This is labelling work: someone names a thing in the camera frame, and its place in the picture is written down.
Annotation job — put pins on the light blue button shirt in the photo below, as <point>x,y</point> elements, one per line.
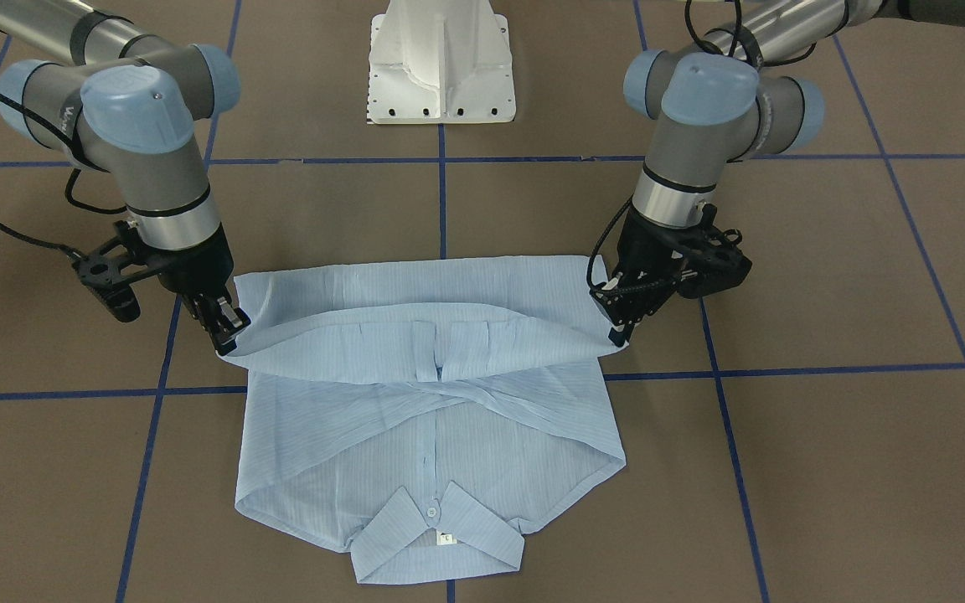
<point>423,417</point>

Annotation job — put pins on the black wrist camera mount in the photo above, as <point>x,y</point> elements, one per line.
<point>110,270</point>
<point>712,260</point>

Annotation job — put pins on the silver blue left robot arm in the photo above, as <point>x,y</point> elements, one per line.
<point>713,105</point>

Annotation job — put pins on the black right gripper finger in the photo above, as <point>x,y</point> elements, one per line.
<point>222,321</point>

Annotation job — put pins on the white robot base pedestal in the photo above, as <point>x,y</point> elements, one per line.
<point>440,63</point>

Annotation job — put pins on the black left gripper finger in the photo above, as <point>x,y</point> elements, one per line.
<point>621,333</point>

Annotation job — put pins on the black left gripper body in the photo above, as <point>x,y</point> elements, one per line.
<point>640,249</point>

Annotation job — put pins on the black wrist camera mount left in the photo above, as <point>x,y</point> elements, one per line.
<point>712,260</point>

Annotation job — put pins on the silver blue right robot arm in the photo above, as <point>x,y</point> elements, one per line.
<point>120,100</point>

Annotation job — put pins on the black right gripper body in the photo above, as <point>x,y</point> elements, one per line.
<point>199,270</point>

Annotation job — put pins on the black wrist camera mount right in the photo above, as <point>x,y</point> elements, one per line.
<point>110,270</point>

